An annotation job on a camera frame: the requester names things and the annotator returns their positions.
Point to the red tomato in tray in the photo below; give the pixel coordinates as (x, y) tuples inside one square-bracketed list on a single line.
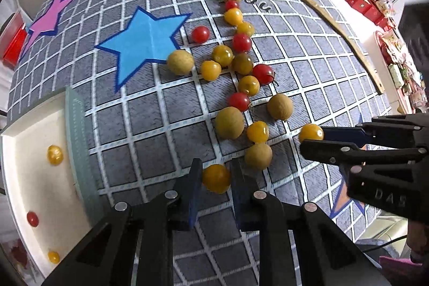
[(32, 219)]

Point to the dark olive cherry tomato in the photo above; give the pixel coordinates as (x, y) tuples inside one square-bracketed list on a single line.
[(243, 64)]

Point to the white rectangular tray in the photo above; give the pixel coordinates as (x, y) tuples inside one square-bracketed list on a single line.
[(63, 196)]

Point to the red cherry tomato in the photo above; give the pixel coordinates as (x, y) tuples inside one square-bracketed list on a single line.
[(241, 43), (200, 34), (231, 4), (264, 74), (240, 101)]

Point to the yellow cherry tomato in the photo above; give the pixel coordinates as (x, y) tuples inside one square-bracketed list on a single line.
[(233, 16), (249, 85), (311, 131), (210, 70), (223, 55), (258, 132), (245, 28), (216, 178)]

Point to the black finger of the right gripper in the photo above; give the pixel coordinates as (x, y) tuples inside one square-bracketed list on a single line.
[(388, 131), (396, 153)]

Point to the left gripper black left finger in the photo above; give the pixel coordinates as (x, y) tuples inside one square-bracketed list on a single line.
[(133, 245)]

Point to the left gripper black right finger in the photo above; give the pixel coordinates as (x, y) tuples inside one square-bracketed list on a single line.
[(299, 244)]

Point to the yellow tomato in tray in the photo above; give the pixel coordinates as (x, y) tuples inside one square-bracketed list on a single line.
[(54, 154), (53, 256)]

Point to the grey checkered star tablecloth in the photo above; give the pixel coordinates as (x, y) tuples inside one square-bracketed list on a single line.
[(144, 136)]

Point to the red plastic container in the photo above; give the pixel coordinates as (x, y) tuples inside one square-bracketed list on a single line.
[(13, 34)]

